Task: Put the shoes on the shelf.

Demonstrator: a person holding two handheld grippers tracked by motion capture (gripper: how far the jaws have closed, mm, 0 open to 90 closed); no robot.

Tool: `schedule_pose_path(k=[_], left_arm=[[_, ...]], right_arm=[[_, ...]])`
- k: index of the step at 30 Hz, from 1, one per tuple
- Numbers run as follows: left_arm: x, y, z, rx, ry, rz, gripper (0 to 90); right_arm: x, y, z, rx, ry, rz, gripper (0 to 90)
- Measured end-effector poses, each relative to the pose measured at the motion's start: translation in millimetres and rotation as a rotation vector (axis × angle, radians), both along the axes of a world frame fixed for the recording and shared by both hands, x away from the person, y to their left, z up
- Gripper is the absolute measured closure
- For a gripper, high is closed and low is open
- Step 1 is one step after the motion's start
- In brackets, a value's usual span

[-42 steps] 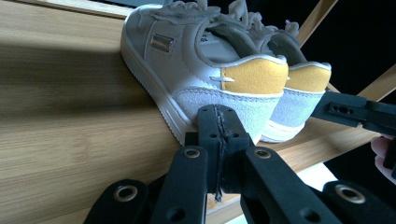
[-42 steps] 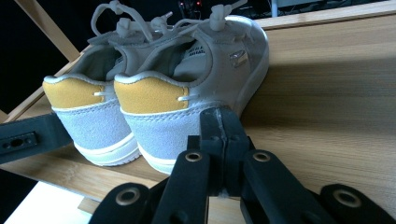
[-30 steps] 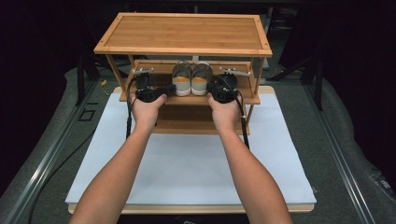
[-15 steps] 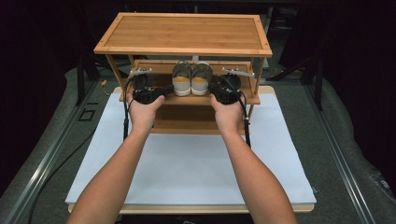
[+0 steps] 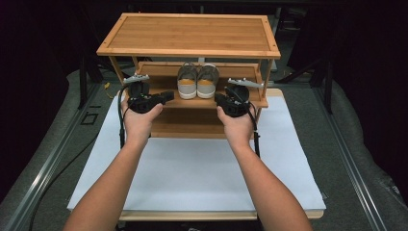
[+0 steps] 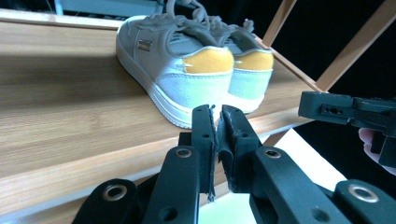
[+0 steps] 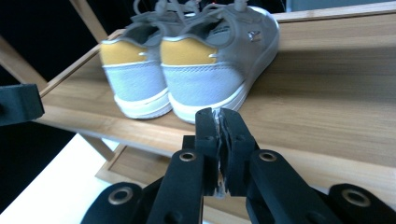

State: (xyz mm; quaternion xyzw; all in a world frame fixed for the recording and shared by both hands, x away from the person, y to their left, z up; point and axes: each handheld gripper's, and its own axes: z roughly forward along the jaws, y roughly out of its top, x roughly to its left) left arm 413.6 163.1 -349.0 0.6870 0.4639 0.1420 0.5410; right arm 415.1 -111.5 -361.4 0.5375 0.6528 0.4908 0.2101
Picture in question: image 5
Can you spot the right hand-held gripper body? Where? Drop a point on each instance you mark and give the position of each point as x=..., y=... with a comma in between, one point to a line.
x=239, y=101

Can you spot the person's right hand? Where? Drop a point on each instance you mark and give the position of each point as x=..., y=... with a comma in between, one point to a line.
x=237, y=130

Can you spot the grey metal rail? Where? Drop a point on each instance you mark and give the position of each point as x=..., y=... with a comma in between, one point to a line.
x=349, y=160
x=48, y=166

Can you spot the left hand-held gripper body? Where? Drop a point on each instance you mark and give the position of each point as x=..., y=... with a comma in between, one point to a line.
x=139, y=97

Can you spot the beige sneaker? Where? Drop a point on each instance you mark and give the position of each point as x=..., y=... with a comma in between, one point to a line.
x=207, y=84
x=187, y=84

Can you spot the wooden three-tier shoe rack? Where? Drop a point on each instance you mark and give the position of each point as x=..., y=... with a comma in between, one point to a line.
x=189, y=33

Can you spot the light wooden table board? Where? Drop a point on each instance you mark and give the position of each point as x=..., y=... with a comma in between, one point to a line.
x=192, y=215

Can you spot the black metal stand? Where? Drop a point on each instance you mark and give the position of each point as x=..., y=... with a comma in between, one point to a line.
x=84, y=80
x=327, y=83

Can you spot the small yellow object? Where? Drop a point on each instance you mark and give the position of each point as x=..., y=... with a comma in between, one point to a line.
x=107, y=86

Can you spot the white table mat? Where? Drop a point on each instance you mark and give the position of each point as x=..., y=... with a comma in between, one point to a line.
x=192, y=173

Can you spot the person's left hand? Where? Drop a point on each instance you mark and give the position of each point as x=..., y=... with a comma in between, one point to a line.
x=139, y=125

